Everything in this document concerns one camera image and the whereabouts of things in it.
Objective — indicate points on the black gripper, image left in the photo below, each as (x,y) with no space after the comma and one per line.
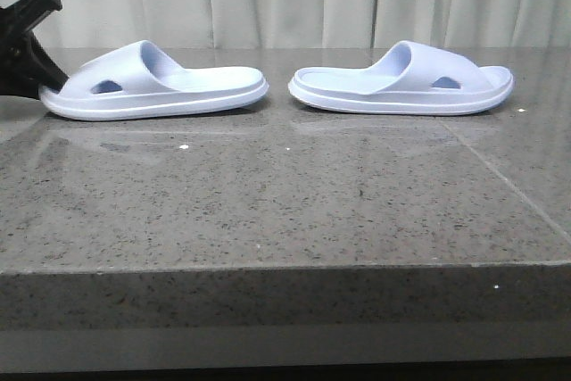
(20,48)

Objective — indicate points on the light blue slipper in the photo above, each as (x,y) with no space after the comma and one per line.
(141,81)
(411,79)

